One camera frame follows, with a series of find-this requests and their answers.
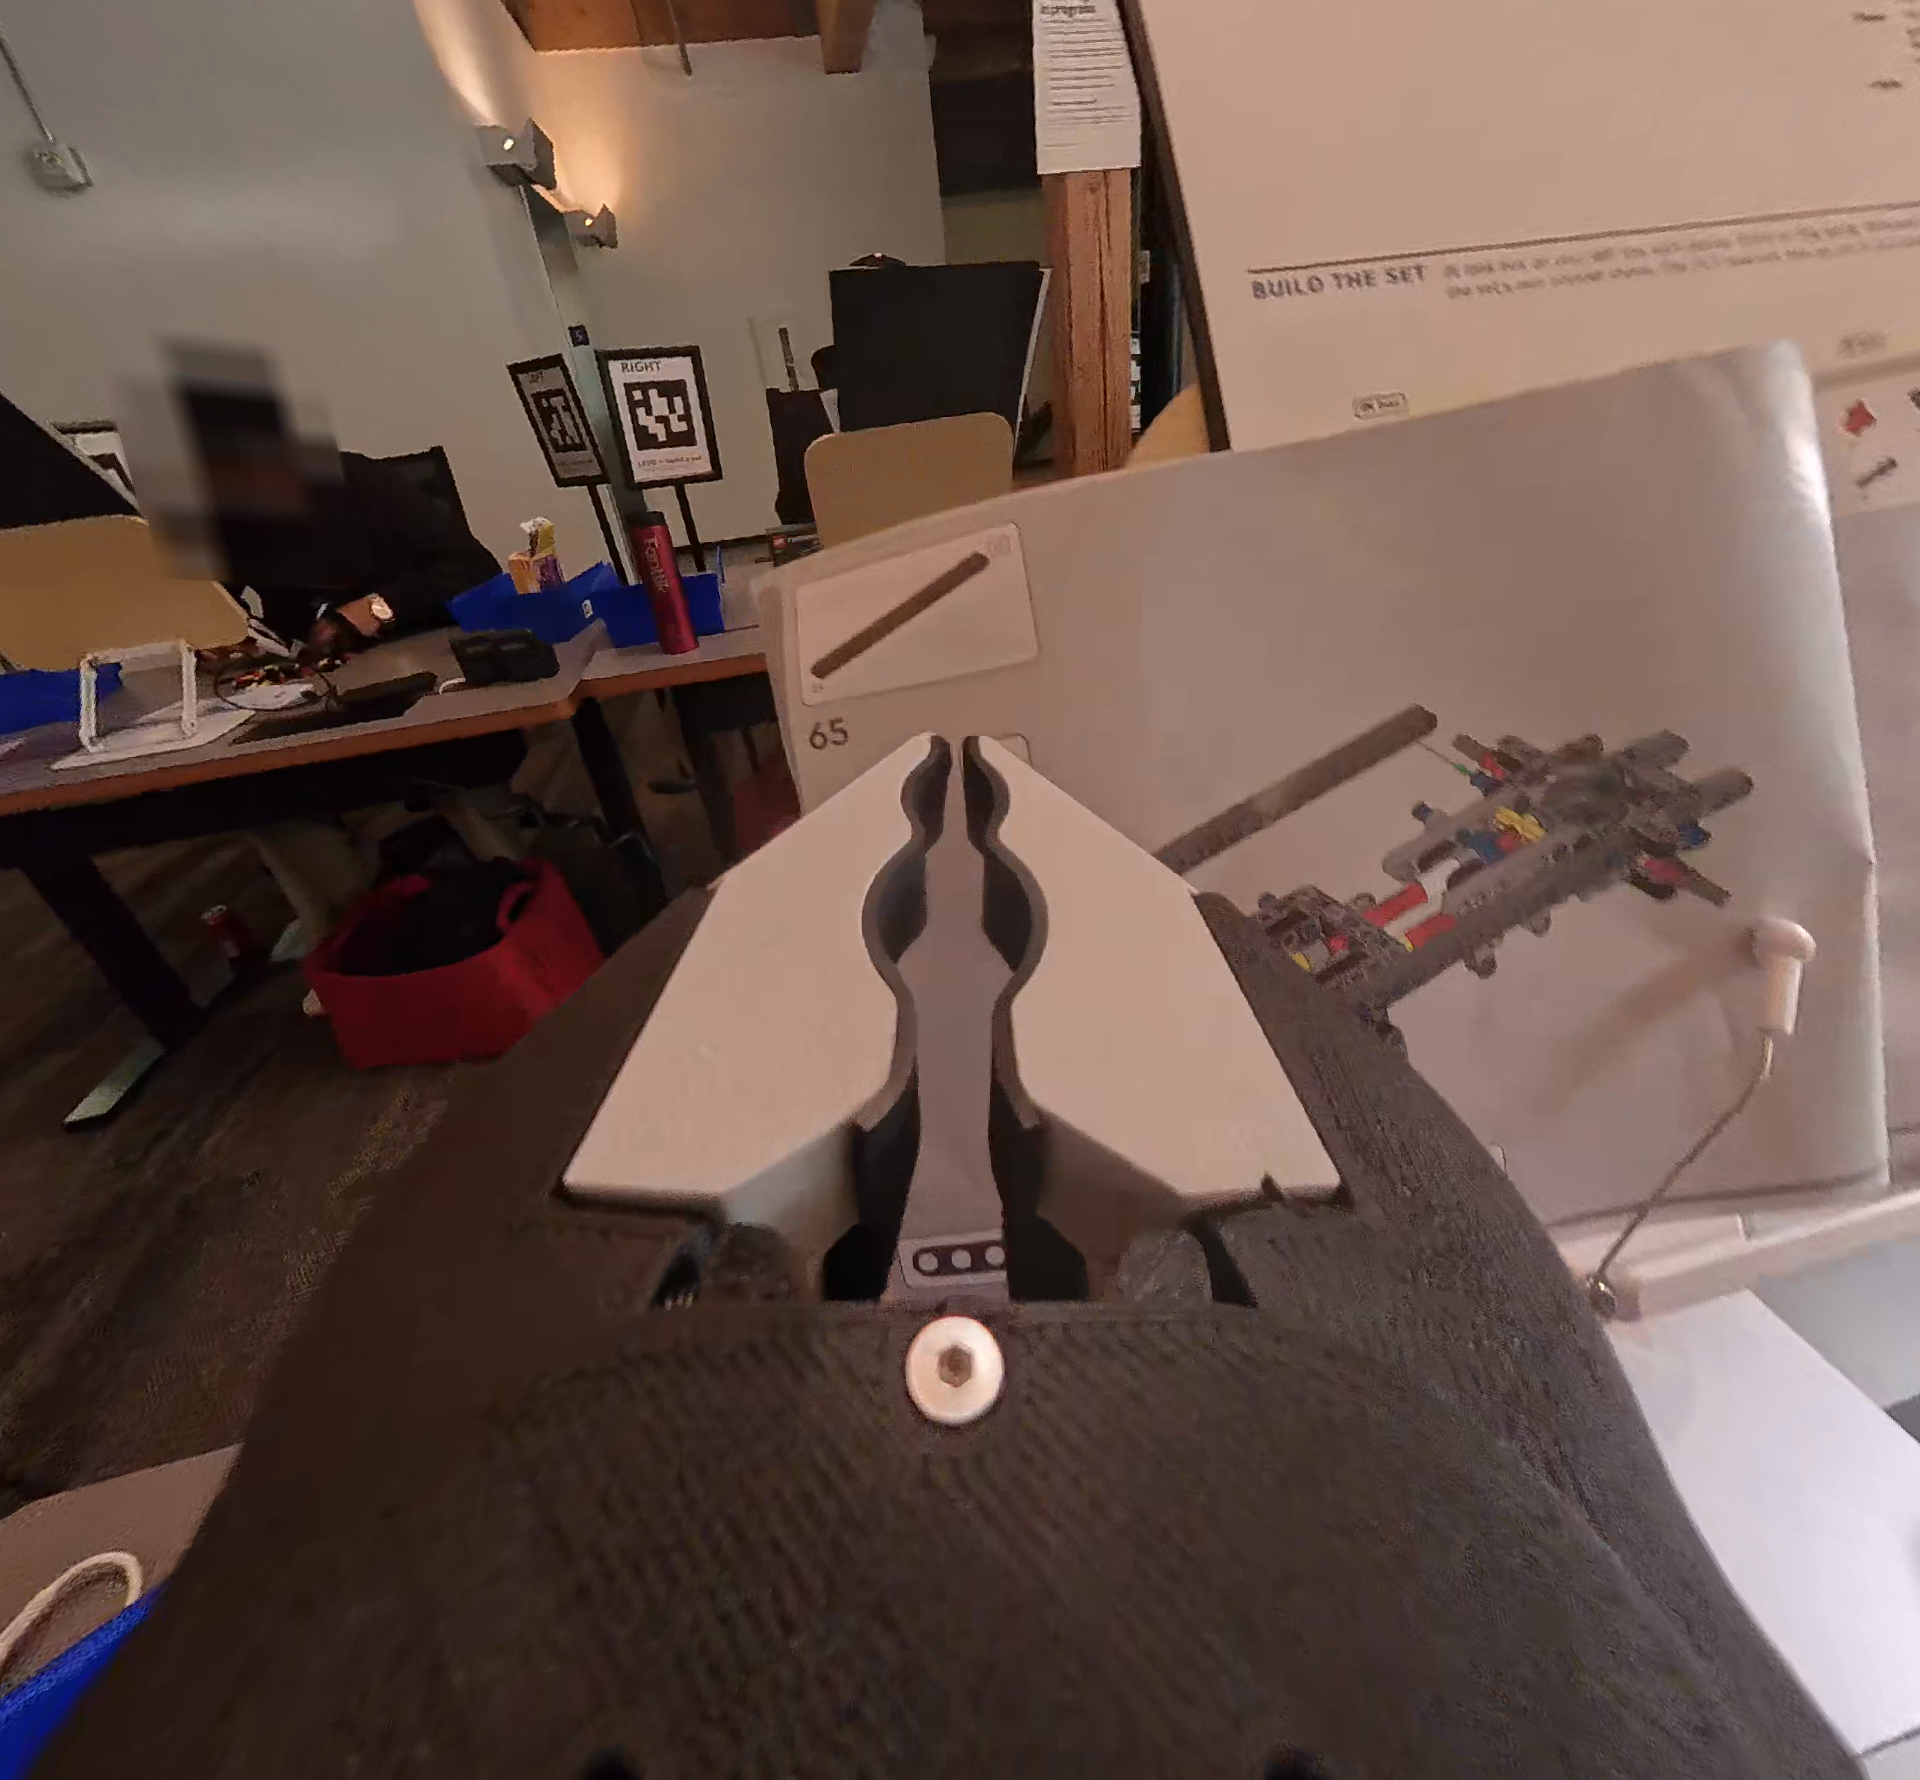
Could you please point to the red water bottle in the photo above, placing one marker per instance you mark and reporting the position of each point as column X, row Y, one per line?
column 663, row 596

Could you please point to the red fabric bag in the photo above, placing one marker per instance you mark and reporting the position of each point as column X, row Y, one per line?
column 449, row 1007

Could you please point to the wooden post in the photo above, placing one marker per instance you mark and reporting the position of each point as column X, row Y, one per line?
column 1087, row 310

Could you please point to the black board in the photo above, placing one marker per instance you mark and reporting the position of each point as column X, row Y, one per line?
column 930, row 340

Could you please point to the white paper notice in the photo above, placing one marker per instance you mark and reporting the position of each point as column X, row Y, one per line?
column 1083, row 55

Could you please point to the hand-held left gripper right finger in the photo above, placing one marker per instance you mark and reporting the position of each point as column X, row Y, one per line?
column 1170, row 1029

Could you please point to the tan wooden chair back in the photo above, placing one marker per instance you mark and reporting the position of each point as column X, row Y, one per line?
column 90, row 596

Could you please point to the black white tag sign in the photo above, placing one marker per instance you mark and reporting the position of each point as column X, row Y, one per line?
column 555, row 423
column 660, row 414

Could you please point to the blue storage bin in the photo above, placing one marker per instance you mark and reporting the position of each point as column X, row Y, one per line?
column 60, row 1713

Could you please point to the black device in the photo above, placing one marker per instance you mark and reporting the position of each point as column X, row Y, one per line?
column 502, row 655

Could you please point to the grey electrical wall box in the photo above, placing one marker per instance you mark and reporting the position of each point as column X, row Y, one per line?
column 60, row 164

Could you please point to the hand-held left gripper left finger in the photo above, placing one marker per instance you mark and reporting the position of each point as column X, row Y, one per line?
column 749, row 1029

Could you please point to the black flat tablet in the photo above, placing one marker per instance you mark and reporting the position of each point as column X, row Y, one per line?
column 344, row 704

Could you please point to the wall lamp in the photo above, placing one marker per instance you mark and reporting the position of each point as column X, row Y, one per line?
column 593, row 225
column 517, row 152

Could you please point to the blue plastic bin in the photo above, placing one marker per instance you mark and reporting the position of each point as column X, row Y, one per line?
column 576, row 609

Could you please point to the white instruction board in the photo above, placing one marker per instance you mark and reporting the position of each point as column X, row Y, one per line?
column 1500, row 130

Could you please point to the red can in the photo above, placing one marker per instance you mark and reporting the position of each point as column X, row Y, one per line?
column 219, row 934

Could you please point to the open lego instruction booklet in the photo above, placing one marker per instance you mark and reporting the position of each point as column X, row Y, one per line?
column 1351, row 580

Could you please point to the white book stand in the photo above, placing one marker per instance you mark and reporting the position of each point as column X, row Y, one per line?
column 1725, row 1248

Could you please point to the grey table with black legs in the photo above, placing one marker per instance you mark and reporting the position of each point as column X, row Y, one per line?
column 495, row 712

